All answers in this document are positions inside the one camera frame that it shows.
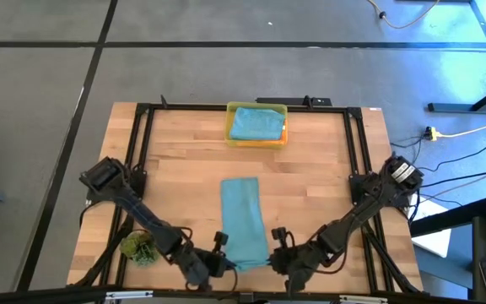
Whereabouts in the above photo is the white paper sheet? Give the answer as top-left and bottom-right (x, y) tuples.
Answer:
(411, 202), (453, 258)

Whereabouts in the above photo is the metal desk leg frame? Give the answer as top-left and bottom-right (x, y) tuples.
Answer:
(427, 0), (486, 113)

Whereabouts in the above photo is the light blue microfiber towel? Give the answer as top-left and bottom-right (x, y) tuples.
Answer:
(219, 176), (271, 273)

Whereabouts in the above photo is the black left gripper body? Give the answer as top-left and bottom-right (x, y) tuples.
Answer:
(175, 247), (232, 290)

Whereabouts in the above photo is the small green potted plant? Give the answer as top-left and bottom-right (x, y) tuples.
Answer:
(119, 229), (162, 267)

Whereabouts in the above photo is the orange microfiber towel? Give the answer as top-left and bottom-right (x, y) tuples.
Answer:
(235, 119), (289, 149)

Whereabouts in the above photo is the black crossbar with silver brackets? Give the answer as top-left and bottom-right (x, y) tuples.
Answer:
(0, 285), (486, 304)

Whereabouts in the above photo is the white cable with yellow plug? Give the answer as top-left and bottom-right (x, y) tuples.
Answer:
(423, 125), (486, 141)

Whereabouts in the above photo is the black rectangular bar device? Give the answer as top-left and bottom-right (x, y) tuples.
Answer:
(255, 95), (333, 107)

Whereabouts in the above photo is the yellow translucent plastic bin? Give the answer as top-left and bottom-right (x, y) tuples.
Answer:
(224, 100), (289, 149)

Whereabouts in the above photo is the black desk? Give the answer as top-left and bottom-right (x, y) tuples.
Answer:
(409, 198), (486, 304)

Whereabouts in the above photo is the teal microfiber towel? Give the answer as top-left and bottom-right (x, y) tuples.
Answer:
(229, 107), (285, 142)

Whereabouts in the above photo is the tan floor cable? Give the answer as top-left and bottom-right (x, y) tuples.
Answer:
(367, 0), (441, 30)

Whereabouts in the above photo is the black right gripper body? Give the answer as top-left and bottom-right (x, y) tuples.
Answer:
(270, 242), (327, 278)

